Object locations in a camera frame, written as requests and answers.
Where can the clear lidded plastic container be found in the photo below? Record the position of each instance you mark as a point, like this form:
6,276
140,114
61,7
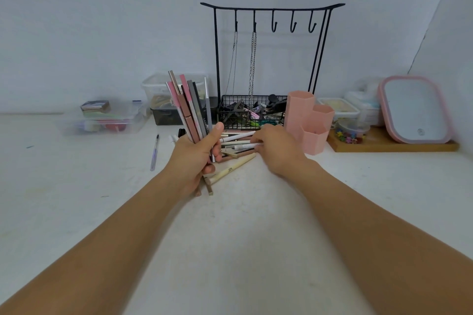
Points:
162,89

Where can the clear container with beige contents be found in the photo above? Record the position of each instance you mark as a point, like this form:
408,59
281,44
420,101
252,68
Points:
338,106

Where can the light pink cosmetic pencil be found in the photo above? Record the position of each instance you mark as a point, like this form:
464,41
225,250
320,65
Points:
179,111

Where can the round container of coloured beads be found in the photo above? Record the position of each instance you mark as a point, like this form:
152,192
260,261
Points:
351,132

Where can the black metal jewelry stand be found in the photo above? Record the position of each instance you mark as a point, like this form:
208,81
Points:
217,67

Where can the grey cosmetic pencil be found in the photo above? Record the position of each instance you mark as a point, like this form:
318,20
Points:
196,106

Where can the black cosmetic pencil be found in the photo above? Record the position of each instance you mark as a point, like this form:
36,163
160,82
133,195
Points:
201,108

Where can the clear plastic storage box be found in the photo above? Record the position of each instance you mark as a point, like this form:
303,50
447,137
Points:
103,119

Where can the thin silver cosmetic pencil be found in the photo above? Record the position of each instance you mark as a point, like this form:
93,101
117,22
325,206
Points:
208,108

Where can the pink framed mirror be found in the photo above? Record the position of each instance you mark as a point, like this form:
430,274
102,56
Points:
414,108

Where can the person's left hand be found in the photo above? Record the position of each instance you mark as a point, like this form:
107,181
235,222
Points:
186,163

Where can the heap of hair clips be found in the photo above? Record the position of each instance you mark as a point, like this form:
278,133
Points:
251,113

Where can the person's right hand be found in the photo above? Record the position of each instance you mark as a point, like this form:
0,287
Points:
282,150

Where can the bright pink cosmetic pencil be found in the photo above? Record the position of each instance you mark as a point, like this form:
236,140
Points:
189,100

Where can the purple ballpoint pen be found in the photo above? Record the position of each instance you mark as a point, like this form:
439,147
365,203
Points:
154,152

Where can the person's right fingers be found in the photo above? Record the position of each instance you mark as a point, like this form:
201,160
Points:
258,137

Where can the rose brown cosmetic pencil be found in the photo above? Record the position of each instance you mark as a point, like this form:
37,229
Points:
183,104

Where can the person's right forearm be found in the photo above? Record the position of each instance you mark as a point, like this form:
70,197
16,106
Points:
377,248

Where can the person's left forearm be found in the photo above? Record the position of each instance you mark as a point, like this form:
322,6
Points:
92,255

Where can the pile of makeup pencils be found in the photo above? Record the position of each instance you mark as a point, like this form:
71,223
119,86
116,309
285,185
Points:
232,169

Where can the wooden tray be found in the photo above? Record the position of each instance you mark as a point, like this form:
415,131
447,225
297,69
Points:
373,143

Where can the pink hexagonal pen holder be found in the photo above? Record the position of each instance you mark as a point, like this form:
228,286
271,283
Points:
308,121

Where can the white eyeliner pen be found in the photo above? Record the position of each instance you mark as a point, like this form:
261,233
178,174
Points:
244,146

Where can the black box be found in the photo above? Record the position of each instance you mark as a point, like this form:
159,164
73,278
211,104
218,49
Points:
164,116

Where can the person's left thumb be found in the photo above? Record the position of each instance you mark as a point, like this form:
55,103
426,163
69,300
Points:
211,136

